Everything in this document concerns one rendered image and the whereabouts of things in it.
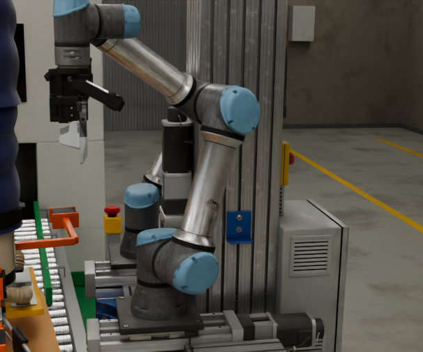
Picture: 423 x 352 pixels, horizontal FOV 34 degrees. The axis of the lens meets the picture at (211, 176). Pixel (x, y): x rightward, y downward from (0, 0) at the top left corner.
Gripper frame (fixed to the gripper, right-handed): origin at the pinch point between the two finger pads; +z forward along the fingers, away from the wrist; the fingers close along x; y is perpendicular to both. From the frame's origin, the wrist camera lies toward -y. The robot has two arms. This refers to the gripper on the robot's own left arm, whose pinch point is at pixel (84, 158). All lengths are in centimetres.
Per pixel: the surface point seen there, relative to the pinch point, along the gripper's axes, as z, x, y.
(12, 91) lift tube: -11.6, -33.6, 17.9
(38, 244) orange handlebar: 33, -42, 13
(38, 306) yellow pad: 45, -23, 13
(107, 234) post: 59, -132, -10
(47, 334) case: 58, -34, 12
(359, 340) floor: 152, -201, -159
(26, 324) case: 58, -42, 18
